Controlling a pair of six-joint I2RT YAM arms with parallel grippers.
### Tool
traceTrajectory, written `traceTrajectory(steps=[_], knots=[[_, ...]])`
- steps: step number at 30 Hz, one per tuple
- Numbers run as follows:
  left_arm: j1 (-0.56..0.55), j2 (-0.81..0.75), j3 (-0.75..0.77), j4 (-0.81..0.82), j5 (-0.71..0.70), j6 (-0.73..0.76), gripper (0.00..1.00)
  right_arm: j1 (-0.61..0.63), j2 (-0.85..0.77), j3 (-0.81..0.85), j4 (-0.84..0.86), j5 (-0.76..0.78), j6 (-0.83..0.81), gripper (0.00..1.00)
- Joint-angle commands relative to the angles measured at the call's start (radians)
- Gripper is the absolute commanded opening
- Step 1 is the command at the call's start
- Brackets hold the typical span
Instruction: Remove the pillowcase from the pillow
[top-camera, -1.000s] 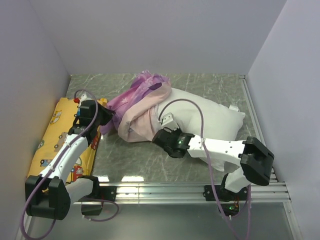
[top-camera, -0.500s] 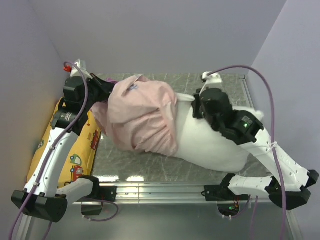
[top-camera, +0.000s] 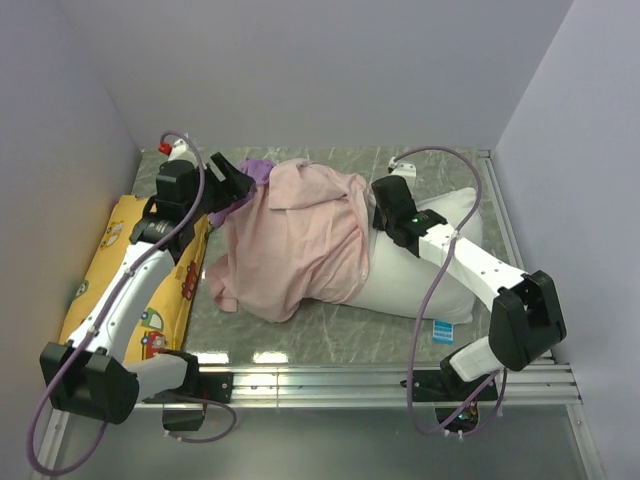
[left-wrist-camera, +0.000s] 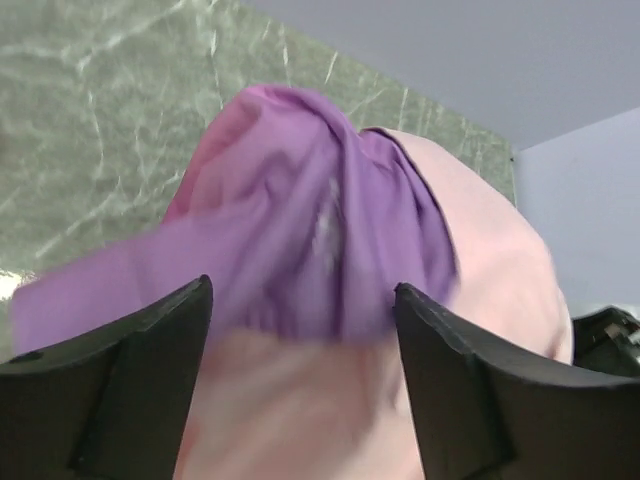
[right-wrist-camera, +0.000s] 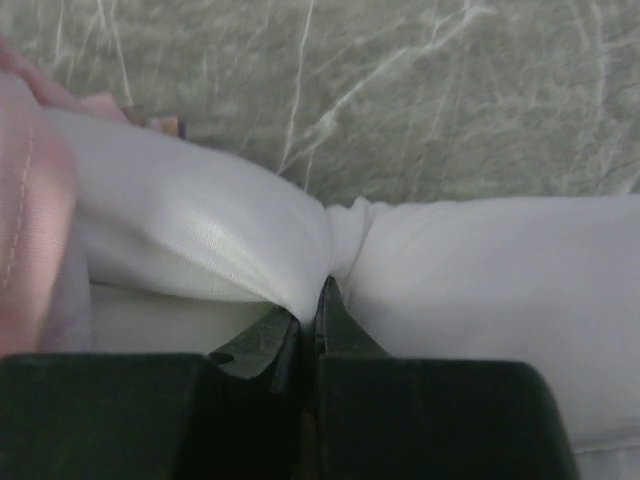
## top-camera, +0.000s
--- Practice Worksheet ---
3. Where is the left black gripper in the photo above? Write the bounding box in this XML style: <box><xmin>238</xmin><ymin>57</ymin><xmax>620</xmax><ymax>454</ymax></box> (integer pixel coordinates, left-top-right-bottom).
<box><xmin>185</xmin><ymin>152</ymin><xmax>254</xmax><ymax>221</ymax></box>

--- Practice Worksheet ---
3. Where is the purple princess print pillowcase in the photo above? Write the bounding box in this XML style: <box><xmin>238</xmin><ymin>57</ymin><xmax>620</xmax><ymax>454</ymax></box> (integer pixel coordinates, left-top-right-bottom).
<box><xmin>208</xmin><ymin>157</ymin><xmax>275</xmax><ymax>228</ymax></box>

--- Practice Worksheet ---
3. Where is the white pillow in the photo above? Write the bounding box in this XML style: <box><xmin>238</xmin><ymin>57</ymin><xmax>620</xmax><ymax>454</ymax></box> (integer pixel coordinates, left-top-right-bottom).
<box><xmin>347</xmin><ymin>187</ymin><xmax>476</xmax><ymax>325</ymax></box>

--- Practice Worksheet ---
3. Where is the pink pillowcase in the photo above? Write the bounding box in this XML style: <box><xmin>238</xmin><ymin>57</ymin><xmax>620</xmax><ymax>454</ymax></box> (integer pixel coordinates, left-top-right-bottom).
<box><xmin>206</xmin><ymin>158</ymin><xmax>371</xmax><ymax>323</ymax></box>

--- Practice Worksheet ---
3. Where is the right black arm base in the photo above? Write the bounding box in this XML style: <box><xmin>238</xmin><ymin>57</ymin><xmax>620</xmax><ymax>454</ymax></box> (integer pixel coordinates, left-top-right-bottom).
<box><xmin>400</xmin><ymin>370</ymin><xmax>507</xmax><ymax>439</ymax></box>

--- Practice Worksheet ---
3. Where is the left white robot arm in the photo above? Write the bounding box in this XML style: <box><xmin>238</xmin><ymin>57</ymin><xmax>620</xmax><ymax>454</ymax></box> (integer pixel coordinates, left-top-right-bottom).
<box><xmin>40</xmin><ymin>153</ymin><xmax>254</xmax><ymax>425</ymax></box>

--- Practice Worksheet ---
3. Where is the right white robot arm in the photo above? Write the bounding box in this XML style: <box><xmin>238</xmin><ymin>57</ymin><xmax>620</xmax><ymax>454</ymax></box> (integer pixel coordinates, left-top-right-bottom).
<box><xmin>372</xmin><ymin>175</ymin><xmax>567</xmax><ymax>400</ymax></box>

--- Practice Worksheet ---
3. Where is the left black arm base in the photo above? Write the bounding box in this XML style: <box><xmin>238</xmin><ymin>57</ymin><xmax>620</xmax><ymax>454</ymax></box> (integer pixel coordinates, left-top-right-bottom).
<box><xmin>142</xmin><ymin>372</ymin><xmax>237</xmax><ymax>434</ymax></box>

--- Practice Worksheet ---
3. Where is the yellow car print pillow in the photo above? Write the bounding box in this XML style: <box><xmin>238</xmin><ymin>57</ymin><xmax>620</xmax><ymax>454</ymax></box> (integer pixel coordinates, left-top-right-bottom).
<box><xmin>58</xmin><ymin>195</ymin><xmax>209</xmax><ymax>365</ymax></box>

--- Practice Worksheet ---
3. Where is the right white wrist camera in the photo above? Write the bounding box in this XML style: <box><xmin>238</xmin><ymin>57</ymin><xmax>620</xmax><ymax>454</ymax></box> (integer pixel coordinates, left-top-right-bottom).
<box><xmin>387</xmin><ymin>156</ymin><xmax>417</xmax><ymax>178</ymax></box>

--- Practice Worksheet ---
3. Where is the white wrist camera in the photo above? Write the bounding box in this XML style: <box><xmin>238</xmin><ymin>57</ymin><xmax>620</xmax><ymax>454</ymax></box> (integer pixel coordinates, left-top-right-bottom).
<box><xmin>387</xmin><ymin>156</ymin><xmax>417</xmax><ymax>178</ymax></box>
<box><xmin>158</xmin><ymin>139</ymin><xmax>191</xmax><ymax>161</ymax></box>

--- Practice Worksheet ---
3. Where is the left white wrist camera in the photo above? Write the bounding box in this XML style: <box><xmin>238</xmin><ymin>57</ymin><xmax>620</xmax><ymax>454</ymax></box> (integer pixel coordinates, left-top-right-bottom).
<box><xmin>158</xmin><ymin>139</ymin><xmax>191</xmax><ymax>161</ymax></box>

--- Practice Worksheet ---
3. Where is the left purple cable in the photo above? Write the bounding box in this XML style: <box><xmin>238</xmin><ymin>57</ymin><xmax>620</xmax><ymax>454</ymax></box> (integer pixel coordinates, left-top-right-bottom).
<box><xmin>24</xmin><ymin>130</ymin><xmax>237</xmax><ymax>475</ymax></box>

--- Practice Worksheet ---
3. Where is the purple cable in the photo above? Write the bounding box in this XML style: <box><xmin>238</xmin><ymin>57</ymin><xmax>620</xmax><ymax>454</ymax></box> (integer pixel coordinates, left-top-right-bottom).
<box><xmin>24</xmin><ymin>130</ymin><xmax>237</xmax><ymax>475</ymax></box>
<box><xmin>390</xmin><ymin>145</ymin><xmax>509</xmax><ymax>437</ymax></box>

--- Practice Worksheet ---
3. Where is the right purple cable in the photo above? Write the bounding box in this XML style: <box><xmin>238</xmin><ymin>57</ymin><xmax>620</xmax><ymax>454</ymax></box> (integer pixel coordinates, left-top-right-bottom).
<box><xmin>390</xmin><ymin>145</ymin><xmax>509</xmax><ymax>437</ymax></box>

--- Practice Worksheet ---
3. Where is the aluminium rail frame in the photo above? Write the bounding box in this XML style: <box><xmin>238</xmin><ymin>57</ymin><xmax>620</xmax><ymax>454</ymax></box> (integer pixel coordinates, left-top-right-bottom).
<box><xmin>29</xmin><ymin>148</ymin><xmax>606</xmax><ymax>480</ymax></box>

